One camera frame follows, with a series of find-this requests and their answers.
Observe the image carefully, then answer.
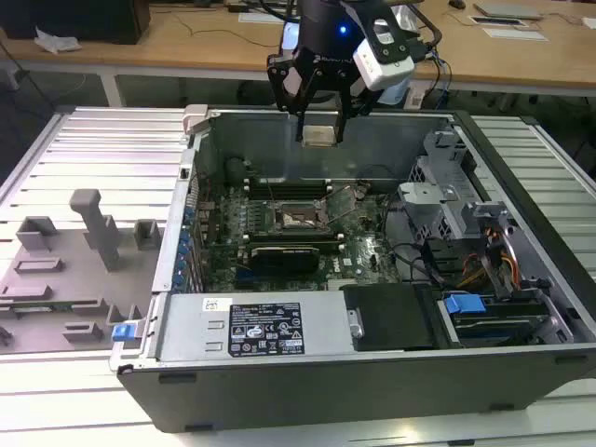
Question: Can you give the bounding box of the black camera cable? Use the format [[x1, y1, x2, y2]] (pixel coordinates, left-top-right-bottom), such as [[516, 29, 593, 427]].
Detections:
[[395, 0, 453, 94]]

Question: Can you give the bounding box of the metal CPU socket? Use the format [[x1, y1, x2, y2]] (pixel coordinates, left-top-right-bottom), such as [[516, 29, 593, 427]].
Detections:
[[272, 199, 334, 234]]

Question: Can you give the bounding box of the metal drive cage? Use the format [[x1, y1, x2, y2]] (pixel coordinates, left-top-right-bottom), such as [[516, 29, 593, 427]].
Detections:
[[399, 129, 518, 243]]

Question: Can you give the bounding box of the metal socket cover frame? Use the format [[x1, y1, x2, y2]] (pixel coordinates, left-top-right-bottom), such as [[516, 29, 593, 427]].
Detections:
[[318, 183, 374, 224]]

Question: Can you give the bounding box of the blue disk carrier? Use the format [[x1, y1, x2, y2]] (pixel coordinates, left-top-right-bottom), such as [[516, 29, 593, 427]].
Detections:
[[444, 291, 488, 328]]

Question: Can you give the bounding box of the graphics card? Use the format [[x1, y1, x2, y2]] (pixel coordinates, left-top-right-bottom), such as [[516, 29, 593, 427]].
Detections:
[[250, 245, 322, 278]]

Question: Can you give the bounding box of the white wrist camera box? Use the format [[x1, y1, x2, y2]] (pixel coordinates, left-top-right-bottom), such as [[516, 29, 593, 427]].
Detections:
[[352, 41, 415, 90]]

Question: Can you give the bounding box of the black RAM slot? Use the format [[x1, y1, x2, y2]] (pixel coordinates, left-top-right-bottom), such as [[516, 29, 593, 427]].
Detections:
[[246, 193, 330, 200], [245, 233, 338, 239], [246, 188, 330, 196], [246, 183, 330, 190], [246, 178, 330, 185], [245, 236, 339, 242], [245, 229, 337, 236]]

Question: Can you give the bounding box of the grey power supply unit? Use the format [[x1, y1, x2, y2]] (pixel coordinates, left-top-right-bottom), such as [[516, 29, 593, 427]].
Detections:
[[160, 293, 364, 362]]

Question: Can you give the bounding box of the silver square CPU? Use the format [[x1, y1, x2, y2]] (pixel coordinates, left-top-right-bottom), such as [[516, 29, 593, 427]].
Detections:
[[301, 124, 339, 149]]

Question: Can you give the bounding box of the black open PC case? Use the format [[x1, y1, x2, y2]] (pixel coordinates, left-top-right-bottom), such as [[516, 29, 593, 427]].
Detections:
[[109, 105, 596, 432]]

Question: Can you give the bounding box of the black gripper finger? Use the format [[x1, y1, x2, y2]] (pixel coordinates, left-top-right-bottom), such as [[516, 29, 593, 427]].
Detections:
[[266, 49, 323, 142], [333, 69, 374, 145]]

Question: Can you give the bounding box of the crumpled white paper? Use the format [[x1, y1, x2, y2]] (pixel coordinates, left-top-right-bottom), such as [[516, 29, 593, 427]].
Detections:
[[34, 25, 84, 53]]

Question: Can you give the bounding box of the orange yellow wire bundle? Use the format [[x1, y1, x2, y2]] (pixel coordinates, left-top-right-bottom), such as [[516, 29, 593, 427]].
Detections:
[[458, 223, 521, 290]]

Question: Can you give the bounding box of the grey parts rack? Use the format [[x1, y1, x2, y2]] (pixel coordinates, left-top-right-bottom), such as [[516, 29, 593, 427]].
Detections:
[[0, 188, 164, 355]]

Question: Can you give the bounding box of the green motherboard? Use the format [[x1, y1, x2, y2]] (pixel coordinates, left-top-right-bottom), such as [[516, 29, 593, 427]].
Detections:
[[195, 183, 404, 292]]

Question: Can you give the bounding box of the wooden desk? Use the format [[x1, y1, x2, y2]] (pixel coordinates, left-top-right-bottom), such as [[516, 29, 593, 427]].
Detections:
[[0, 0, 596, 99]]

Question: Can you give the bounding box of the black box on desk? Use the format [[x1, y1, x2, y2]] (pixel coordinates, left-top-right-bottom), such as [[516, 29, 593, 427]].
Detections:
[[0, 0, 151, 46]]

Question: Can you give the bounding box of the RAM stick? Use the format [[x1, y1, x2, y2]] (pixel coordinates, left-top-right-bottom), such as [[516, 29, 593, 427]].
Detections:
[[11, 302, 75, 314]]

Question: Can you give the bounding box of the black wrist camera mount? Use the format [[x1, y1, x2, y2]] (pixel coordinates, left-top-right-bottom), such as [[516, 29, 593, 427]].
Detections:
[[369, 2, 413, 65]]

